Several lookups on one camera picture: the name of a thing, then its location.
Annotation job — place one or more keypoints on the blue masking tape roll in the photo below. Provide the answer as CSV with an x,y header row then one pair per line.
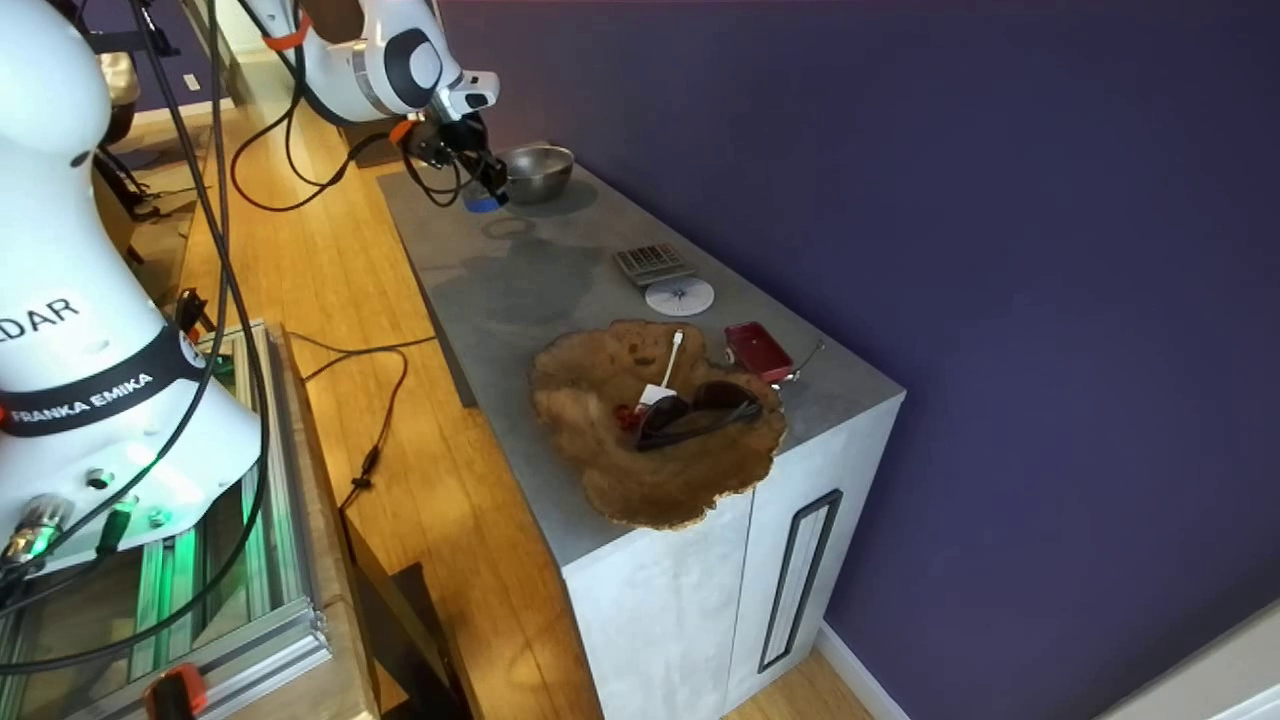
x,y
480,204

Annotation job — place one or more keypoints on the wooden decor bowl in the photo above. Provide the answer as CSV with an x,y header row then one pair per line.
x,y
600,450

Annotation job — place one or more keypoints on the small red object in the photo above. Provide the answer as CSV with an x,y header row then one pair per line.
x,y
626,416

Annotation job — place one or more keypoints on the white round coaster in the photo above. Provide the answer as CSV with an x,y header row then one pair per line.
x,y
680,297

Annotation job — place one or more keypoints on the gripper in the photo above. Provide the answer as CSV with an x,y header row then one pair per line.
x,y
455,135

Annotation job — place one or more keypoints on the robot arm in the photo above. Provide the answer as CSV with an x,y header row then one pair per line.
x,y
70,300

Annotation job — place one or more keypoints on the red case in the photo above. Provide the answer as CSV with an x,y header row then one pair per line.
x,y
760,350

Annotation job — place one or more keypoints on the black panel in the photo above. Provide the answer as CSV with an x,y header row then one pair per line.
x,y
400,640

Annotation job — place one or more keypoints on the orange clamp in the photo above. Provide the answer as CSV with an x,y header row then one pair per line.
x,y
175,692
192,315

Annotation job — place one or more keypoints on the grey cabinet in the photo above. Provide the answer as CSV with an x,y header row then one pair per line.
x,y
520,330

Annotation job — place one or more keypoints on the grey calculator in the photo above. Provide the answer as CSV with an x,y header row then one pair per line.
x,y
655,262

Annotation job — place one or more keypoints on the dark sunglasses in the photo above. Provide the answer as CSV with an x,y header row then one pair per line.
x,y
690,415

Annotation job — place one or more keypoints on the cabinet door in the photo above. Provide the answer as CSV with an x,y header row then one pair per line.
x,y
860,480
660,620

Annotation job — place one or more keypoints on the chair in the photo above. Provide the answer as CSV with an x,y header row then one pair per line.
x,y
120,110

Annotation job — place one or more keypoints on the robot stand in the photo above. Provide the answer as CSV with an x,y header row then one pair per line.
x,y
250,620

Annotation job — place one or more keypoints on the metal bowl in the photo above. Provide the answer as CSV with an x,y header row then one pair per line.
x,y
540,172

